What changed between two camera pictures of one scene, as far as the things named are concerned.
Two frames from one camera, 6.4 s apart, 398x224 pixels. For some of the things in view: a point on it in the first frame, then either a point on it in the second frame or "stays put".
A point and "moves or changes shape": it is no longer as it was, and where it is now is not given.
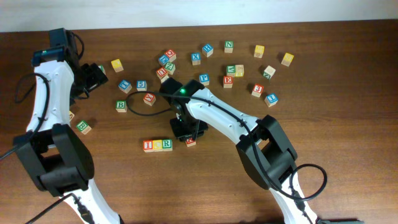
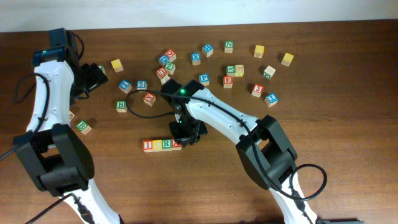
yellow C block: [157, 145] stays put
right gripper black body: [187, 125] stays put
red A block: [190, 142] moves or changes shape
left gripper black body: [88, 79] stays put
